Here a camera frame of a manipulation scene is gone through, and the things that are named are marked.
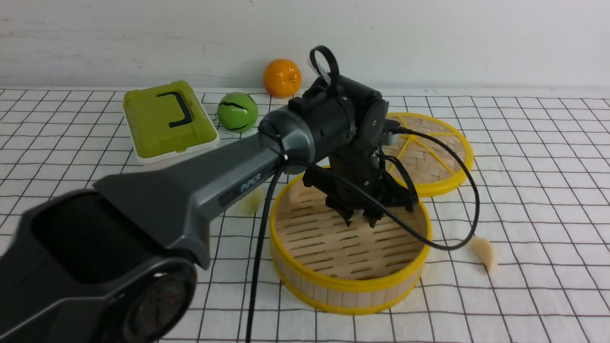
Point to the woven bamboo steamer lid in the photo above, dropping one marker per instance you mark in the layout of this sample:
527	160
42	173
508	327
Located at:
432	169

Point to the green lid white box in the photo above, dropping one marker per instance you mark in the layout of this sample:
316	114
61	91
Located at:
167	123

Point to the white dumpling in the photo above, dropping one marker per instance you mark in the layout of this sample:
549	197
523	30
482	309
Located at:
485	251

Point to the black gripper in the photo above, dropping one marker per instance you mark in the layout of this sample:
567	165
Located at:
348	123

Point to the orange fruit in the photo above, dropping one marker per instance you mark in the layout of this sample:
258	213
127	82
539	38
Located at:
282	78

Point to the green ball black stripe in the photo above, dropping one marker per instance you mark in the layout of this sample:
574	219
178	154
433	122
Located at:
237	112

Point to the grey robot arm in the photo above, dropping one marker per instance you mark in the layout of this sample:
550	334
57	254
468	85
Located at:
116	263

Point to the bamboo steamer tray yellow rim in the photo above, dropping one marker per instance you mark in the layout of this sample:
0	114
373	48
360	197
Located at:
338	268

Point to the pale green dumpling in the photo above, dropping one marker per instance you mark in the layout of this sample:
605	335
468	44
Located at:
250	204

